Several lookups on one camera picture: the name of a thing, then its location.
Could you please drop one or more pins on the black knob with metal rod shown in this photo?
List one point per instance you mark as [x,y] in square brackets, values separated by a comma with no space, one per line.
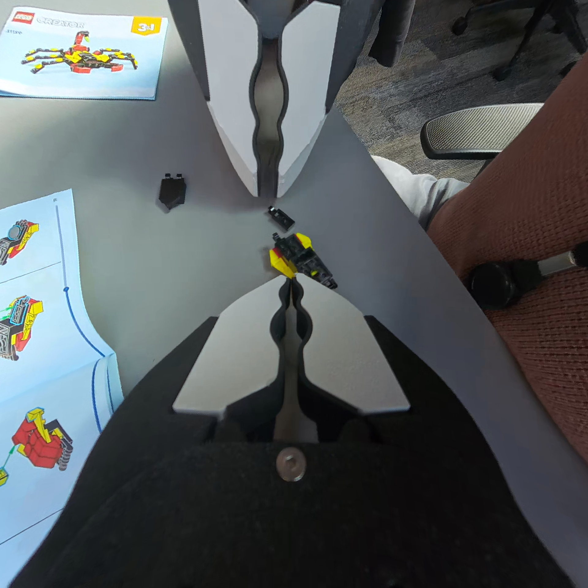
[491,282]

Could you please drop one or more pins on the person's trouser leg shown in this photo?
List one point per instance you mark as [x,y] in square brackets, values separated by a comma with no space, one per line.
[427,188]

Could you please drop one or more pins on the closed blue instruction booklet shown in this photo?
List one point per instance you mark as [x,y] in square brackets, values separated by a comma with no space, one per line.
[115,69]

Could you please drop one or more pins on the open blue instruction booklet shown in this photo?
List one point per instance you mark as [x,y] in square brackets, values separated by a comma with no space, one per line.
[46,367]

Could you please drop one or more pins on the black office chair base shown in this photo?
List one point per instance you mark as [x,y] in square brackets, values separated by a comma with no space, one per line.
[528,40]

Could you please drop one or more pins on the dark jacket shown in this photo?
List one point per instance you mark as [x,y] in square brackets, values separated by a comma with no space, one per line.
[395,27]

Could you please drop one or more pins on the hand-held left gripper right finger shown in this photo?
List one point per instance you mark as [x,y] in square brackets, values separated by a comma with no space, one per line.
[349,358]

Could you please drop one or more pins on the yellow black red brick assembly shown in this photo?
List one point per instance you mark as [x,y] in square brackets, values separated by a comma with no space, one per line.
[298,257]

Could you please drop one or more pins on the black sloped toy brick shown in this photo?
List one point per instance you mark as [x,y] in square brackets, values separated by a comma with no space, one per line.
[172,193]

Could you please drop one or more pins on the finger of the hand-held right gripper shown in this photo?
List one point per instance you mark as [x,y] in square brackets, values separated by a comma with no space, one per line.
[307,69]
[229,69]

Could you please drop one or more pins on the grey mesh chair armrest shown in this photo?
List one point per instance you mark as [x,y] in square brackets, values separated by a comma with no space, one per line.
[477,131]

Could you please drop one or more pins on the small black toy brick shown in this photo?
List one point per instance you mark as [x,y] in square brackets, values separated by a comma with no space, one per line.
[281,218]

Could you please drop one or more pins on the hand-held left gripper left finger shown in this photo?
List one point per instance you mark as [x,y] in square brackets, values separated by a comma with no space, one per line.
[229,358]

